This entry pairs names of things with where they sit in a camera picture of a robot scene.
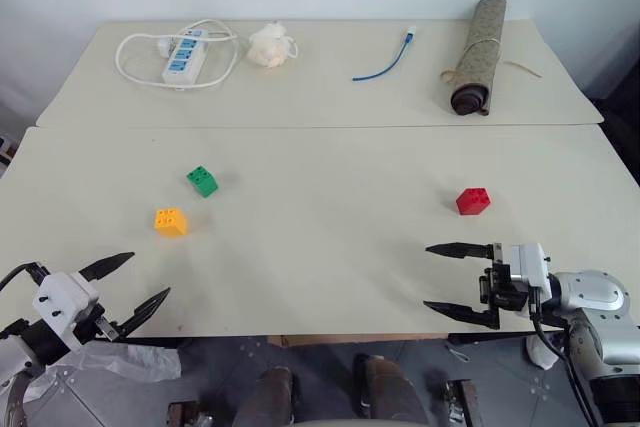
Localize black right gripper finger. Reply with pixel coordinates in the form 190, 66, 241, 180
424, 241, 495, 262
423, 299, 502, 331

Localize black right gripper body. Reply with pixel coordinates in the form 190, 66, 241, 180
477, 242, 531, 318

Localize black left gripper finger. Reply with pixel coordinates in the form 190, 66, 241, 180
78, 251, 136, 283
116, 287, 172, 339

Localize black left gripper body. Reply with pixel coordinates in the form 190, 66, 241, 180
73, 302, 122, 344

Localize red toy building block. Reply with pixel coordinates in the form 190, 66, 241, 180
455, 187, 492, 217

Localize white crumpled object on floor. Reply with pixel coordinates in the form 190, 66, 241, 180
524, 332, 560, 372

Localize yellow toy building block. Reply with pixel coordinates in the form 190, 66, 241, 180
153, 207, 190, 238

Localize dark brown rounded shape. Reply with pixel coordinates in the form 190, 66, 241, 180
232, 366, 297, 427
352, 353, 432, 427

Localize green toy building block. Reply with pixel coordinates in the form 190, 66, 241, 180
186, 165, 220, 198

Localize rolled patterned brown mat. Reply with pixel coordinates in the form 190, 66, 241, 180
448, 0, 509, 118

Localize white power strip blue sockets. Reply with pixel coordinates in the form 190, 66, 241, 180
161, 28, 210, 85

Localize cream cloth ball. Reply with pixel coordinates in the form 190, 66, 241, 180
247, 20, 300, 70

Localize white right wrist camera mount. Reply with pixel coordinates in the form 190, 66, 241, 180
508, 242, 552, 301

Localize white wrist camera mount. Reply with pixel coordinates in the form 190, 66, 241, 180
508, 242, 552, 301
32, 271, 100, 349

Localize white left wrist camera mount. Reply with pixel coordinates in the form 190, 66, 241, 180
32, 271, 100, 349

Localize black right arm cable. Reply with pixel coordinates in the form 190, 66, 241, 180
528, 289, 604, 427

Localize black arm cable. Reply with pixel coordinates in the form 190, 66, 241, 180
0, 261, 49, 298
528, 289, 604, 427

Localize dark metal foot bracket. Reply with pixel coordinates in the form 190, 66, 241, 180
438, 378, 482, 427

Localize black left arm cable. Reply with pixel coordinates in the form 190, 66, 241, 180
0, 261, 49, 298

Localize tan string tie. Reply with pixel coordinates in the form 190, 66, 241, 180
439, 36, 545, 84

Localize short blue cable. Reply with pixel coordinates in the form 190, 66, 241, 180
352, 25, 418, 83

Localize white power strip with cord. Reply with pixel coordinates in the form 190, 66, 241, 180
115, 18, 240, 90

